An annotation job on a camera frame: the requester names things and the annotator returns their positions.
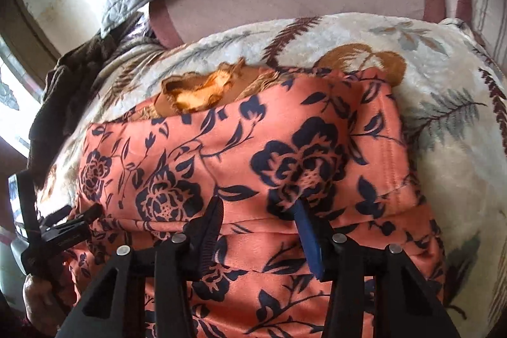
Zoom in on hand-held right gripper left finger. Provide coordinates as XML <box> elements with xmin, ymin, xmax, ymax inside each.
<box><xmin>55</xmin><ymin>196</ymin><xmax>224</xmax><ymax>338</ymax></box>

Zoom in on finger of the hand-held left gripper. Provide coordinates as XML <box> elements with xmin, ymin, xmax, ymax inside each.
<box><xmin>41</xmin><ymin>202</ymin><xmax>105</xmax><ymax>231</ymax></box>

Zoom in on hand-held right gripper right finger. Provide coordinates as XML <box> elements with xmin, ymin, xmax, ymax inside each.
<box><xmin>292</xmin><ymin>201</ymin><xmax>461</xmax><ymax>338</ymax></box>

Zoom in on orange floral pants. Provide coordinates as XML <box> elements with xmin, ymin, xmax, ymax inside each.
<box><xmin>55</xmin><ymin>65</ymin><xmax>448</xmax><ymax>338</ymax></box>

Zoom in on person's left hand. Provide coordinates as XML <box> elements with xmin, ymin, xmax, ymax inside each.
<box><xmin>22</xmin><ymin>274</ymin><xmax>67</xmax><ymax>328</ymax></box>

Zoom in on window with patterned glass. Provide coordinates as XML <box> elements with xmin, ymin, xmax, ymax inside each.
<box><xmin>0</xmin><ymin>33</ymin><xmax>46</xmax><ymax>160</ymax></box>

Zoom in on dark brown towel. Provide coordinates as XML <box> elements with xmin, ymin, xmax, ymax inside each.
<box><xmin>28</xmin><ymin>11</ymin><xmax>147</xmax><ymax>174</ymax></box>

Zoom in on cream leaf print blanket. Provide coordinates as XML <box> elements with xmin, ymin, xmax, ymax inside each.
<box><xmin>35</xmin><ymin>15</ymin><xmax>507</xmax><ymax>327</ymax></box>

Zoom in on grey striped cloth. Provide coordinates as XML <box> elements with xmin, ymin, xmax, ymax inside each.
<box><xmin>117</xmin><ymin>15</ymin><xmax>161</xmax><ymax>51</ymax></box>

